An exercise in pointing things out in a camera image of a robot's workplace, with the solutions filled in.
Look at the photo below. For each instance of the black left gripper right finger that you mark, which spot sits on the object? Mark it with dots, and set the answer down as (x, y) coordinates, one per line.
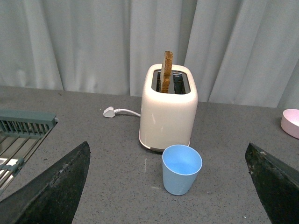
(276, 183)

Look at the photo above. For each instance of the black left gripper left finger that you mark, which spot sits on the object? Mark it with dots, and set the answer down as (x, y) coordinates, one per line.
(53, 196)

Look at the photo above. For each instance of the light blue plastic cup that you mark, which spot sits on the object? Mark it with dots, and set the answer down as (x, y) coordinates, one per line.
(181, 165)

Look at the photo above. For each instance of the pink bowl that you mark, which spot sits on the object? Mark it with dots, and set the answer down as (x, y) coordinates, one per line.
(290, 122)

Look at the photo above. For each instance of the green dish drying rack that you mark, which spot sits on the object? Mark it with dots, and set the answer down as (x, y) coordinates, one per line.
(21, 133)

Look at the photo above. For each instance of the white two-slot toaster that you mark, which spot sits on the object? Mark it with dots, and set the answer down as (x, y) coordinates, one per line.
(167, 118)

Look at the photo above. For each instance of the grey-white curtain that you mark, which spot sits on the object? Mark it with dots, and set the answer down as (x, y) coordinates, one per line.
(242, 52)

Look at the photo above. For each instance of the toasted bread slice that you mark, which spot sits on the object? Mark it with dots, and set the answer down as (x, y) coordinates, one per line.
(166, 72)

